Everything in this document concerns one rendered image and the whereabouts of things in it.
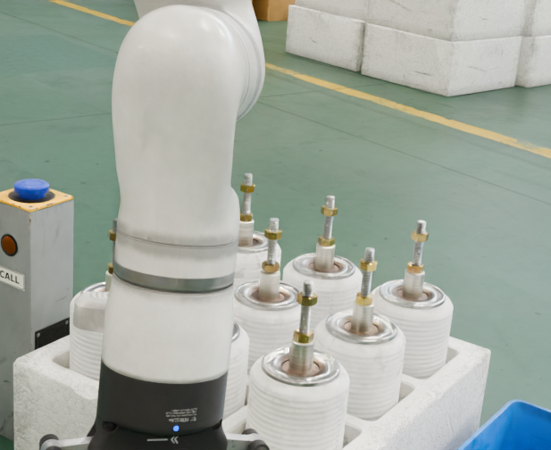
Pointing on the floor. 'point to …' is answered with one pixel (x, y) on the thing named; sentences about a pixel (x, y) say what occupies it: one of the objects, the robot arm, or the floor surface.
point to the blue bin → (524, 429)
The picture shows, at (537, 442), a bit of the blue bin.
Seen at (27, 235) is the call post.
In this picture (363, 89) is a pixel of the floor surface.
